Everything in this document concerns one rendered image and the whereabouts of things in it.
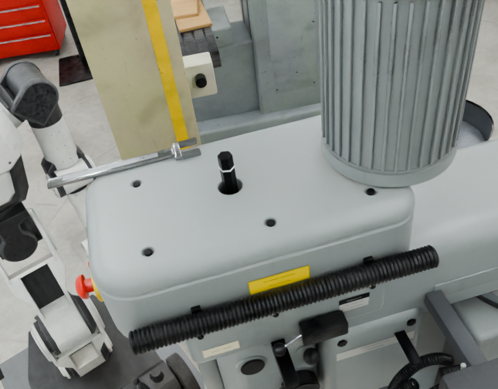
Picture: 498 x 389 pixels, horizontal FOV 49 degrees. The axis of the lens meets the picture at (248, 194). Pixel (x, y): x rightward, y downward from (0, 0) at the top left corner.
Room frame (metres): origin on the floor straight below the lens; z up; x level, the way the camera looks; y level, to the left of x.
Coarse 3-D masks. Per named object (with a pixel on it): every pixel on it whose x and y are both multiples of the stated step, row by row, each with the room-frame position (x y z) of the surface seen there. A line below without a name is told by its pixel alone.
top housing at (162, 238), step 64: (320, 128) 0.71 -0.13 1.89; (128, 192) 0.62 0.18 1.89; (192, 192) 0.60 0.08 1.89; (256, 192) 0.58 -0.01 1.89; (320, 192) 0.56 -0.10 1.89; (384, 192) 0.54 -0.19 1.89; (128, 256) 0.49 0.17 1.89; (192, 256) 0.48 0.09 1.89; (256, 256) 0.48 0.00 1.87; (320, 256) 0.49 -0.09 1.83; (384, 256) 0.50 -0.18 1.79; (128, 320) 0.45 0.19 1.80
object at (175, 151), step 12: (180, 144) 0.71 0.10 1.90; (192, 144) 0.71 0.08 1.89; (144, 156) 0.69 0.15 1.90; (156, 156) 0.69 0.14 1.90; (168, 156) 0.69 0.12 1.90; (180, 156) 0.68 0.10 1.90; (192, 156) 0.68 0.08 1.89; (96, 168) 0.68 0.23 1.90; (108, 168) 0.68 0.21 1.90; (120, 168) 0.68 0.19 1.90; (48, 180) 0.67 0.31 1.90; (60, 180) 0.67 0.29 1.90; (72, 180) 0.66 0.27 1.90; (84, 180) 0.67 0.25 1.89
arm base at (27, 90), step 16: (16, 64) 1.32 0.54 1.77; (32, 64) 1.34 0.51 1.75; (0, 80) 1.30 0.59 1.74; (32, 80) 1.22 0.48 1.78; (48, 80) 1.23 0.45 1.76; (16, 96) 1.20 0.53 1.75; (32, 96) 1.20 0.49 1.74; (48, 96) 1.22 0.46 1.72; (16, 112) 1.18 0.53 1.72; (32, 112) 1.19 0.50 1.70; (48, 112) 1.21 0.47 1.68
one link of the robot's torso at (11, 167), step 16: (0, 96) 1.23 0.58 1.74; (0, 112) 1.15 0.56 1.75; (0, 128) 1.11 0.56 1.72; (16, 128) 1.20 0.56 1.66; (0, 144) 1.10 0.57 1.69; (16, 144) 1.13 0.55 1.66; (0, 160) 1.09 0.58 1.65; (16, 160) 1.11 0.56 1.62; (0, 176) 1.09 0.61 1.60; (16, 176) 1.12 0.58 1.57; (0, 192) 1.08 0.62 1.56; (16, 192) 1.11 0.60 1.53; (0, 208) 1.08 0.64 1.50
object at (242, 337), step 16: (368, 288) 0.51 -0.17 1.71; (384, 288) 0.52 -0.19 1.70; (320, 304) 0.50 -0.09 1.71; (336, 304) 0.50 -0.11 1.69; (352, 304) 0.51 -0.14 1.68; (368, 304) 0.51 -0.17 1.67; (256, 320) 0.48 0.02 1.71; (272, 320) 0.49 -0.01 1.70; (288, 320) 0.49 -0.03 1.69; (304, 320) 0.49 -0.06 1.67; (208, 336) 0.47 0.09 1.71; (224, 336) 0.47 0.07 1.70; (240, 336) 0.48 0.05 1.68; (256, 336) 0.48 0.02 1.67; (272, 336) 0.49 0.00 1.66; (288, 336) 0.49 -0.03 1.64; (192, 352) 0.47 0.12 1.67; (208, 352) 0.47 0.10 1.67; (224, 352) 0.47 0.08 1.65
